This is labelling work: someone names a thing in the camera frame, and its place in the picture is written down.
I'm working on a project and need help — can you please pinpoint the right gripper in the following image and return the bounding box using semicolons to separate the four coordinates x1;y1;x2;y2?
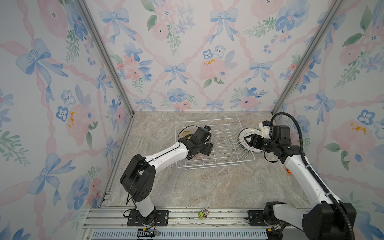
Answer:
243;134;277;154

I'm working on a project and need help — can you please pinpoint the white plate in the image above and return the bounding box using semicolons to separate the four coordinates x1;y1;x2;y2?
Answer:
239;128;263;154

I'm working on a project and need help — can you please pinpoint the yellow glass cup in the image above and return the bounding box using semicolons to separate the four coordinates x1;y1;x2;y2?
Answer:
179;130;193;139

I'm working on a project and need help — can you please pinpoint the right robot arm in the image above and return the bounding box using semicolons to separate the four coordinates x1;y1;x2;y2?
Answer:
239;121;357;240

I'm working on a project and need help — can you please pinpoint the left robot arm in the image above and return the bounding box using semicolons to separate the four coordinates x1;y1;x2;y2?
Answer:
120;126;213;220

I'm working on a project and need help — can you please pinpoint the green yellow toy car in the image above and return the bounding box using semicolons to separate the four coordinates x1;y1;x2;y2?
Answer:
198;209;209;220

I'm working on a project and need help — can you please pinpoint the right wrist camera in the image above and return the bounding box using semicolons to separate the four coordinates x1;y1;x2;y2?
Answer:
259;121;271;139

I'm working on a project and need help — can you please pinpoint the white wire dish rack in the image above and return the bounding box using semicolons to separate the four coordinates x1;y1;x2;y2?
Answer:
175;118;255;170

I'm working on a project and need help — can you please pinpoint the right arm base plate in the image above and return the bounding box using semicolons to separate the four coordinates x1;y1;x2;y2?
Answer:
246;210;268;227

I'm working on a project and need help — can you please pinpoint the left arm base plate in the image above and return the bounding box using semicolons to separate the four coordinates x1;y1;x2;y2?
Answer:
127;210;170;227

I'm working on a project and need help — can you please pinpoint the black corrugated cable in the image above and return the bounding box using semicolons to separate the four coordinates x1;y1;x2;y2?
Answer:
269;112;356;240

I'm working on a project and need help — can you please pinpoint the aluminium front rail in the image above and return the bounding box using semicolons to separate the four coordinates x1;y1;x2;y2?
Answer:
80;206;340;240

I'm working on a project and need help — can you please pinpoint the left aluminium corner post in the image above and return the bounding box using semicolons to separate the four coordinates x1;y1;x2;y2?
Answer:
73;0;134;116

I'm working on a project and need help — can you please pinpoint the aluminium corner post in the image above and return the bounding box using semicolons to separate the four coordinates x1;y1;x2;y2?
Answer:
271;0;344;115
73;0;134;116

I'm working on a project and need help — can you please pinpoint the right aluminium corner post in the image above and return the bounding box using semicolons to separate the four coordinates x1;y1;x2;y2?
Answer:
271;0;344;115

